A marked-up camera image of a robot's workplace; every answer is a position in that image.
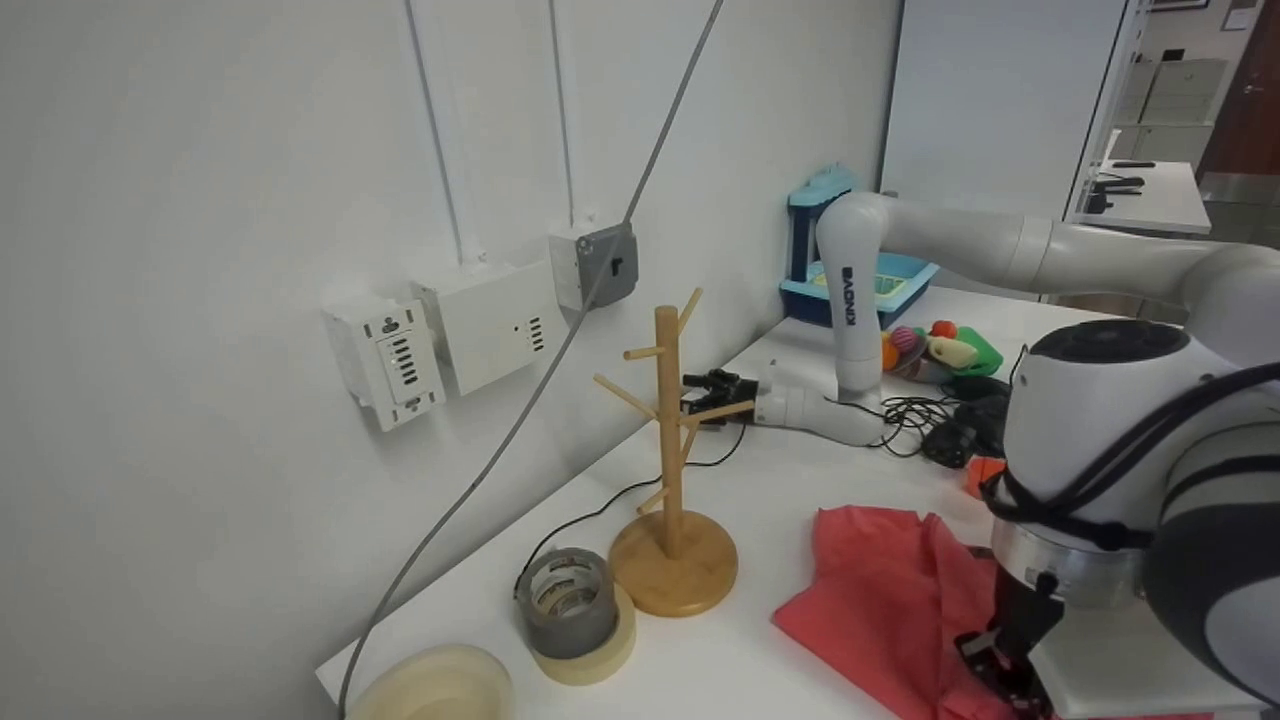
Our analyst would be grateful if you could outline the gray junction box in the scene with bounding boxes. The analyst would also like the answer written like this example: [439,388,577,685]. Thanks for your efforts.
[542,216,638,315]

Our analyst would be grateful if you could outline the small orange cup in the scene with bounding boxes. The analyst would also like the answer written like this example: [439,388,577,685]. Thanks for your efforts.
[961,453,1013,503]

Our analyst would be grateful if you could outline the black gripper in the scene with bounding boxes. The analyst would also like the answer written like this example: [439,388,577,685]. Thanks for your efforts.
[954,570,1071,720]

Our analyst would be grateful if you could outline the green toy vegetable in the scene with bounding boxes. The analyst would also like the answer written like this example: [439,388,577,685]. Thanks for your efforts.
[929,320,1009,384]

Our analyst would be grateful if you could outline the tangled black cable bundle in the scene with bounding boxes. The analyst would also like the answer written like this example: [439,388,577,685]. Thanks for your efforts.
[873,391,963,466]

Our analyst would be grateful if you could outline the white board panel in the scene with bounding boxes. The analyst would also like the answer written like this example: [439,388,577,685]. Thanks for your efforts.
[876,0,1134,223]

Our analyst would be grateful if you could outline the white outlet box black print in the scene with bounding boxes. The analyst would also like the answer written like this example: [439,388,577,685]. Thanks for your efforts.
[320,284,452,435]

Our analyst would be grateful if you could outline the coral red cloth shirt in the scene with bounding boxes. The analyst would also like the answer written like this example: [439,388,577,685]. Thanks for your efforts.
[768,502,1056,720]

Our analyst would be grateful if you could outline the white wall conduit pipe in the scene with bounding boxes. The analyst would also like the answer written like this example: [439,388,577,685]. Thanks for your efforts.
[542,0,579,233]
[399,0,468,271]

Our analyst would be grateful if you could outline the white background desk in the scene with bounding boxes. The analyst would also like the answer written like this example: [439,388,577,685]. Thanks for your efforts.
[1071,123,1214,242]

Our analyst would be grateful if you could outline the cream plastic bowl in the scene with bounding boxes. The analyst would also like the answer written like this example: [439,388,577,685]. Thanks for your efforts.
[345,645,517,720]

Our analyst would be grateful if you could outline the purple toy fruit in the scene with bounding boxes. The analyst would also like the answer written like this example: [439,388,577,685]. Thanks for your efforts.
[876,320,932,381]

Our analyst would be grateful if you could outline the small black clip device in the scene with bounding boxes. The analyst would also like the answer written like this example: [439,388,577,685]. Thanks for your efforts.
[680,370,765,427]

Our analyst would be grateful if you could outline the gray hanging wall cable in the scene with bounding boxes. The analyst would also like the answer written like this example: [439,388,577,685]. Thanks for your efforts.
[332,0,733,720]

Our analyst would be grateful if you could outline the plain white wall box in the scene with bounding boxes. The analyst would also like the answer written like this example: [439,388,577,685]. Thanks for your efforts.
[413,261,562,402]

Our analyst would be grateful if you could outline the thin black table cable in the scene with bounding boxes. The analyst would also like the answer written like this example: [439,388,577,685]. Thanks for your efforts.
[522,425,753,576]

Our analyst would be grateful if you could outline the wooden mug tree stand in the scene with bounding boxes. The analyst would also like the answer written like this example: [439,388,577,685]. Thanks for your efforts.
[592,284,739,622]

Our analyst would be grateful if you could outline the beige masking tape roll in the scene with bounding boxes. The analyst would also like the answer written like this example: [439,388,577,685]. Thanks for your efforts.
[533,586,638,687]

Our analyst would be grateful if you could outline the brown wooden door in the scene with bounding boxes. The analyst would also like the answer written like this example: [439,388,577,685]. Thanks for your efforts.
[1196,0,1280,177]

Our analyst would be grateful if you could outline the blue plastic stand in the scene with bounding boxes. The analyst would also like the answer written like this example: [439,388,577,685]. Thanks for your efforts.
[781,160,862,294]

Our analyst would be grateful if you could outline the light blue plastic tray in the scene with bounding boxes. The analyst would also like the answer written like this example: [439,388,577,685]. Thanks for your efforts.
[776,248,939,328]

